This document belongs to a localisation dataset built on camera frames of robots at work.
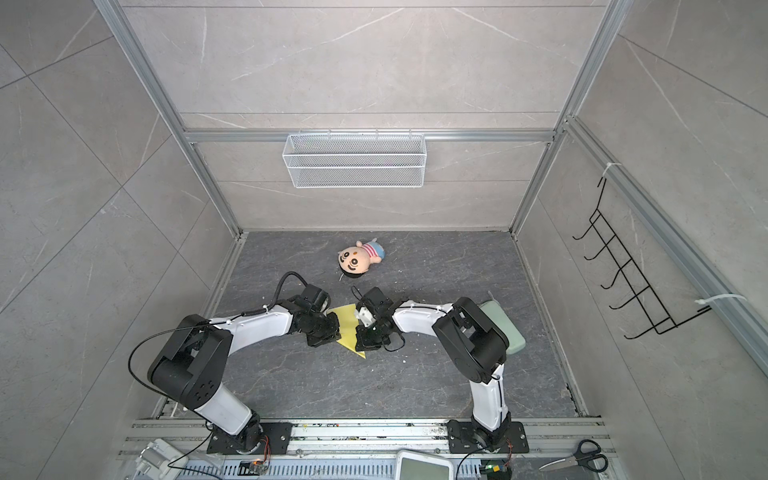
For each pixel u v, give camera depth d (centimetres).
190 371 45
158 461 69
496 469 70
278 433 74
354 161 101
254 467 70
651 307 63
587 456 71
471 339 50
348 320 95
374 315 75
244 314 54
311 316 75
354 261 100
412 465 66
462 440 73
